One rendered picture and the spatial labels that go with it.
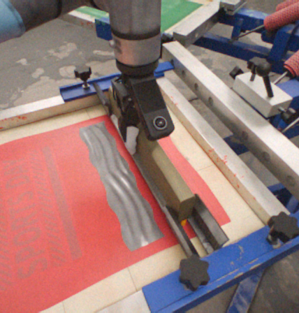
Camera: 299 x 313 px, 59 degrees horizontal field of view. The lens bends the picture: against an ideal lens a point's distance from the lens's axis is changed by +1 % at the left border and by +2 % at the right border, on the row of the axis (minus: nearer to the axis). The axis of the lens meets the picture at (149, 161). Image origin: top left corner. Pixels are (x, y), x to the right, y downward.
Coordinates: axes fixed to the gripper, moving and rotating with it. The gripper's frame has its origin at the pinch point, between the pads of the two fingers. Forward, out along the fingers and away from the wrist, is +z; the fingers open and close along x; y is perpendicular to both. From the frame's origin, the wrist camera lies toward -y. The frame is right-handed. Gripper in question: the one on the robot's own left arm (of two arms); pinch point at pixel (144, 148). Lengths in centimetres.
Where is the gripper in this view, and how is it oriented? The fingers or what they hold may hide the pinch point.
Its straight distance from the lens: 56.8
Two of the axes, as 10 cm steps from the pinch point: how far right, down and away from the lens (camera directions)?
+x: -9.1, 3.3, -2.7
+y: -4.2, -7.0, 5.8
